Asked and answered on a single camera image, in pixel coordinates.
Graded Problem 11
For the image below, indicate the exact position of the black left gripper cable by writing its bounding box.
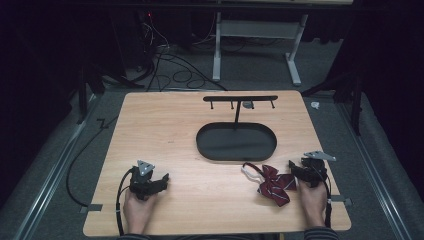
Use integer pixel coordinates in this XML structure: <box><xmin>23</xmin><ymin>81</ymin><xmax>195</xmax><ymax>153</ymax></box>
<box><xmin>115</xmin><ymin>167</ymin><xmax>136</xmax><ymax>236</ymax></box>

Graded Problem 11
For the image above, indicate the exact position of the grey table bracket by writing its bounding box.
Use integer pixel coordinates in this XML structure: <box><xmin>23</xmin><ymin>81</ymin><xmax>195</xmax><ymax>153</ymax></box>
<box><xmin>79</xmin><ymin>203</ymin><xmax>104</xmax><ymax>214</ymax></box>
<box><xmin>327</xmin><ymin>194</ymin><xmax>353</xmax><ymax>207</ymax></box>

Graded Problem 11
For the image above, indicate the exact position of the tangle of black floor cables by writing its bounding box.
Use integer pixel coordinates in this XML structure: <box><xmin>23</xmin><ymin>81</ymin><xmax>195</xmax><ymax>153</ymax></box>
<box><xmin>133</xmin><ymin>13</ymin><xmax>229</xmax><ymax>93</ymax></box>

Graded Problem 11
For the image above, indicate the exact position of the metal floor rail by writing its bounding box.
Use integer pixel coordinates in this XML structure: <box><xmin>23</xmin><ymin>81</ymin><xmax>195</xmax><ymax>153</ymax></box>
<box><xmin>336</xmin><ymin>99</ymin><xmax>414</xmax><ymax>240</ymax></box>
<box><xmin>13</xmin><ymin>94</ymin><xmax>101</xmax><ymax>240</ymax></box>

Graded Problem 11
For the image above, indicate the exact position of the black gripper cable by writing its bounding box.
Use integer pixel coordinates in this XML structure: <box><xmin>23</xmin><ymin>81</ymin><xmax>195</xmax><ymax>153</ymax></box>
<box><xmin>115</xmin><ymin>167</ymin><xmax>136</xmax><ymax>236</ymax></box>
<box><xmin>320</xmin><ymin>168</ymin><xmax>334</xmax><ymax>229</ymax></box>

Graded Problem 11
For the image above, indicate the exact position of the black tripod stand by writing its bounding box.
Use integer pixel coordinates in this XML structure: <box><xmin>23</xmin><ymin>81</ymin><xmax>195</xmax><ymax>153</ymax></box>
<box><xmin>300</xmin><ymin>71</ymin><xmax>365</xmax><ymax>137</ymax></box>
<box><xmin>68</xmin><ymin>63</ymin><xmax>146</xmax><ymax>125</ymax></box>

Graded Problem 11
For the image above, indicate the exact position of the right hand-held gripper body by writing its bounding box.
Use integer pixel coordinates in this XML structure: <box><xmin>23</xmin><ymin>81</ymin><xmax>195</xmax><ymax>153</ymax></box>
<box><xmin>300</xmin><ymin>150</ymin><xmax>337</xmax><ymax>188</ymax></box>

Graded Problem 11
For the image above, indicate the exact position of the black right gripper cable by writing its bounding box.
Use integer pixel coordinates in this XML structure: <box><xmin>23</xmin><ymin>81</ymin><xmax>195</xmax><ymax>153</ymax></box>
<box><xmin>320</xmin><ymin>168</ymin><xmax>334</xmax><ymax>229</ymax></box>

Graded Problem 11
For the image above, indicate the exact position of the black hook stand with tray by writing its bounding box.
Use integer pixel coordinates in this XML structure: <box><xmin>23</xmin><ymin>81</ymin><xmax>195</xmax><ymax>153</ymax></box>
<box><xmin>195</xmin><ymin>95</ymin><xmax>279</xmax><ymax>162</ymax></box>

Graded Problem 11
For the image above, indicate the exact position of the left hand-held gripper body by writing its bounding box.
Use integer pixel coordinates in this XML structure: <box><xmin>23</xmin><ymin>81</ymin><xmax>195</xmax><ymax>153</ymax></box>
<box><xmin>128</xmin><ymin>159</ymin><xmax>159</xmax><ymax>201</ymax></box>

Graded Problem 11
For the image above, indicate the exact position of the dark red striped bow tie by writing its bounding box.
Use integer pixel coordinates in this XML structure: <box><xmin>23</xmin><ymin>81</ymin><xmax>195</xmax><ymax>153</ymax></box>
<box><xmin>241</xmin><ymin>161</ymin><xmax>298</xmax><ymax>208</ymax></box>

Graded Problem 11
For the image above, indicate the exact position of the black floor cable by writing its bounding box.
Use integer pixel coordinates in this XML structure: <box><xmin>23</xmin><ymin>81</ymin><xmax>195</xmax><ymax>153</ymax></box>
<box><xmin>65</xmin><ymin>115</ymin><xmax>119</xmax><ymax>208</ymax></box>

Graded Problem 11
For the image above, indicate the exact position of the grey metal desk frame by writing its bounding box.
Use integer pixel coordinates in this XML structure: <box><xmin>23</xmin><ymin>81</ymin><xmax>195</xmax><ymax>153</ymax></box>
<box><xmin>212</xmin><ymin>12</ymin><xmax>310</xmax><ymax>87</ymax></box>

